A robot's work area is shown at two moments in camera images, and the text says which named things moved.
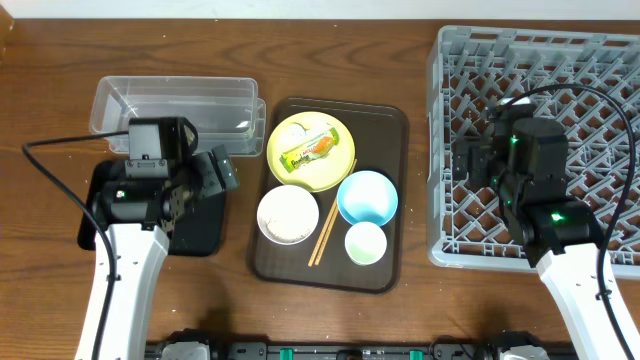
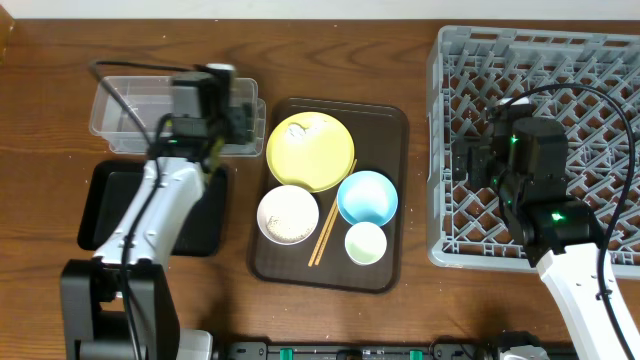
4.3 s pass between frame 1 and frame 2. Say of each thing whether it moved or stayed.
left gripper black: moved
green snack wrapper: moved
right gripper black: stayed
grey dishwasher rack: stayed
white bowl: stayed
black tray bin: stayed
